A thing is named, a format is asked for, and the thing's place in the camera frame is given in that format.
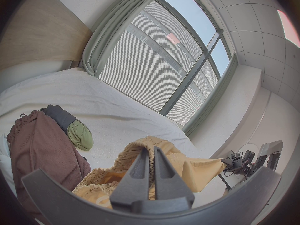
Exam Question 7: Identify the window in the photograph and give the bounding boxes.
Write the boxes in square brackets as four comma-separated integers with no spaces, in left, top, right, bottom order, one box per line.
[97,0,231,131]

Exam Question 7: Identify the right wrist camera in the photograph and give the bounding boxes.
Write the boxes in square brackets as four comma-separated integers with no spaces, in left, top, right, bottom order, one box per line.
[228,150,242,161]

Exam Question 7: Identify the grey-green curtain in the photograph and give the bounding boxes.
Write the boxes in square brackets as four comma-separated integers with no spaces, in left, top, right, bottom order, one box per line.
[81,0,180,77]

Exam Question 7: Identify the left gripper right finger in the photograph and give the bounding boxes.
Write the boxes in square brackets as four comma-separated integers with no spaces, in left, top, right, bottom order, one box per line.
[153,145,195,204]

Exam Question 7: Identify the black garment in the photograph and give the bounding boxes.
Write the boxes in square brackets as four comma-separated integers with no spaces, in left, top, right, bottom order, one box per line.
[40,105,78,135]

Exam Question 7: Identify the brown shorts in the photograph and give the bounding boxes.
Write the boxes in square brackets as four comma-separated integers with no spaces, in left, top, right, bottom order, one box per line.
[7,110,92,215]

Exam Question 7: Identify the green garment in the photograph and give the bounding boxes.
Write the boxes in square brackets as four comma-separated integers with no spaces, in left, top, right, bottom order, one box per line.
[67,120,94,152]

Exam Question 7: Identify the bed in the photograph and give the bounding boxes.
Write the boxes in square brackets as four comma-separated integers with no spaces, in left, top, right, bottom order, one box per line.
[0,0,228,217]

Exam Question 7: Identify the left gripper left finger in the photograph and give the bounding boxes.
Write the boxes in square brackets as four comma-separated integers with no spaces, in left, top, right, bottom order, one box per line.
[110,147,150,209]

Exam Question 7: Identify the tan shorts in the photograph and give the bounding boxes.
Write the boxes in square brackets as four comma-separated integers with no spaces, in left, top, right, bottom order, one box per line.
[71,136,226,209]

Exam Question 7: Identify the white garment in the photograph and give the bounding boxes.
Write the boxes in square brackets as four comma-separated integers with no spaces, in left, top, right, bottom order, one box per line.
[0,133,17,192]

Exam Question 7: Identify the ceiling light panel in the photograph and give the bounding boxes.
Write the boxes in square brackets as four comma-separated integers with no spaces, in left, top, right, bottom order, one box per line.
[277,8,300,47]

